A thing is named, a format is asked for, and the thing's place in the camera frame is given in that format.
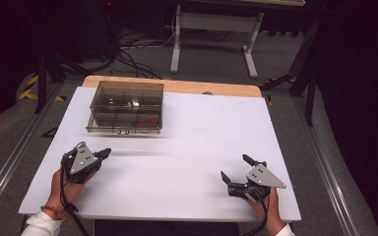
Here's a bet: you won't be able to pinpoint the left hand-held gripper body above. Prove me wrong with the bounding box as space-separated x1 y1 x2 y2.
60 141 103 185

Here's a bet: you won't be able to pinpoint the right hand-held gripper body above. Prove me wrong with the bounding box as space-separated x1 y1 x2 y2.
227 162 287 203

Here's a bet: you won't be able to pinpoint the red rubber band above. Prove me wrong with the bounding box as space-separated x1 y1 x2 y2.
137 117 158 135

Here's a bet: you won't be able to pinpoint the smoky clear plastic drawer box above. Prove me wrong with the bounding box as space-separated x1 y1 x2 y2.
86 81 164 136

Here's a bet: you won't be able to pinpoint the person's left hand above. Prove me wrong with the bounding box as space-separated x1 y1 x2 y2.
47 168 95 219

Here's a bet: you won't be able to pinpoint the person's right hand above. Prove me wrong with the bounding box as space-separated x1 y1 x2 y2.
243 186 287 236

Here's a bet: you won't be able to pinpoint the white foam board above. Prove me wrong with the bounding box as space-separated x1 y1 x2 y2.
18 86 302 224

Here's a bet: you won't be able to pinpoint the person's right white sleeve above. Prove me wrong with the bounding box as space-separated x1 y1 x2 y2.
275 223 296 236

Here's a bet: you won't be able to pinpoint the person's white sleeve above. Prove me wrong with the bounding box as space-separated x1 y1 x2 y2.
20 210 63 236
275 223 296 236

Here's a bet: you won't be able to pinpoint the person's left white sleeve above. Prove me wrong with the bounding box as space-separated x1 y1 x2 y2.
20 210 63 236

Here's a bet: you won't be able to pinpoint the black metal stand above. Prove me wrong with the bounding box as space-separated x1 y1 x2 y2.
33 48 92 115
260 16 324 128

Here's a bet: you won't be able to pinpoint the yellow black floor tape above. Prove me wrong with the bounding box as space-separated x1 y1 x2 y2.
18 75 67 102

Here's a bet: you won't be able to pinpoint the wooden table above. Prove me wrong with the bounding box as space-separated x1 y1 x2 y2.
82 75 263 98

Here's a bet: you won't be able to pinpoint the light wooden desk top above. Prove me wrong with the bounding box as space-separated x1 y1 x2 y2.
235 0 307 8

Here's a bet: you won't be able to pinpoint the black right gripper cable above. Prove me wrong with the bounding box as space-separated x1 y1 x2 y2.
240 193 271 236

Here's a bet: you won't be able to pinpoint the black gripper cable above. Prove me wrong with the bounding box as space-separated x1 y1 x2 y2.
59 153 92 236
240 193 271 236

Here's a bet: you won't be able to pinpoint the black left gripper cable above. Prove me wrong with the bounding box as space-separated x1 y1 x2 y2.
59 153 92 236

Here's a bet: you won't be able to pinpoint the red string bracelet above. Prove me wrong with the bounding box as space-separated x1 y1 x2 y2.
39 205 67 221

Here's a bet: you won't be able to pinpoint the grey metal floor rail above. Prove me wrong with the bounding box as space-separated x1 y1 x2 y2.
0 83 64 224
290 96 362 236

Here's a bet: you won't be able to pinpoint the black floor cables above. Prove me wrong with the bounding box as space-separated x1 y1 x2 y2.
106 19 165 81

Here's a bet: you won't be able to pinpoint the white metal desk frame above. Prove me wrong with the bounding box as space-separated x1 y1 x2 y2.
169 4 266 80

